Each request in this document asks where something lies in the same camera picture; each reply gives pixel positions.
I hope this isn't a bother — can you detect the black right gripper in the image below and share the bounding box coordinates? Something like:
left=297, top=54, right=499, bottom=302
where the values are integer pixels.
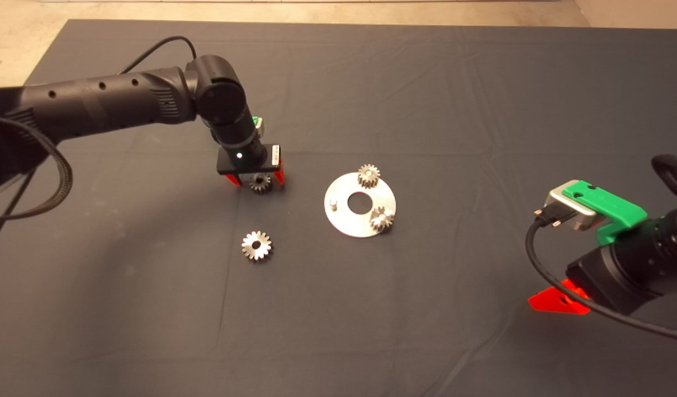
left=528, top=247, right=653, bottom=316

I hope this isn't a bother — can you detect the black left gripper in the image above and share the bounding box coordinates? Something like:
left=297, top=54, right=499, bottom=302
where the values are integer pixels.
left=217, top=144, right=285, bottom=187

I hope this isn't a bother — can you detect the larger steel gear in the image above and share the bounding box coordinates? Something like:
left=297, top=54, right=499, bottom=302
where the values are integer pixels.
left=241, top=230, right=274, bottom=262

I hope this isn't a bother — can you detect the round metal plate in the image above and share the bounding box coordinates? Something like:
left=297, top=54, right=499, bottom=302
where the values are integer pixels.
left=323, top=172, right=397, bottom=239

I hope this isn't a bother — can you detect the dark grey table cloth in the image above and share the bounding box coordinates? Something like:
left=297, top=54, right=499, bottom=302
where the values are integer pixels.
left=0, top=19, right=677, bottom=397

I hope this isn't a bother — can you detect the black right camera cable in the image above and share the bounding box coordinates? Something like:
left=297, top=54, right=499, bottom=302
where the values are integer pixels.
left=525, top=207, right=677, bottom=344

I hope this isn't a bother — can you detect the silver right camera box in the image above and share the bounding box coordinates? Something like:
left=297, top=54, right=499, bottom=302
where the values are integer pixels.
left=547, top=185, right=601, bottom=232

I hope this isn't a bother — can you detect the green right camera mount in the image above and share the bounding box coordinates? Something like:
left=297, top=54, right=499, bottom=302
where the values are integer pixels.
left=570, top=180, right=648, bottom=246

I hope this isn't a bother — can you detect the braided black right cable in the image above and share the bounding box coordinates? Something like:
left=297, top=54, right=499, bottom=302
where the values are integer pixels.
left=651, top=154, right=677, bottom=194

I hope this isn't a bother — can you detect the braided black cable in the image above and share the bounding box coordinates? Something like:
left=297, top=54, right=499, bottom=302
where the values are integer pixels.
left=0, top=115, right=74, bottom=222
left=651, top=154, right=677, bottom=194

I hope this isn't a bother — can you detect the braided black left cable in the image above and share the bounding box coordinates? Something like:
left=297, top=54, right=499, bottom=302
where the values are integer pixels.
left=0, top=115, right=74, bottom=222

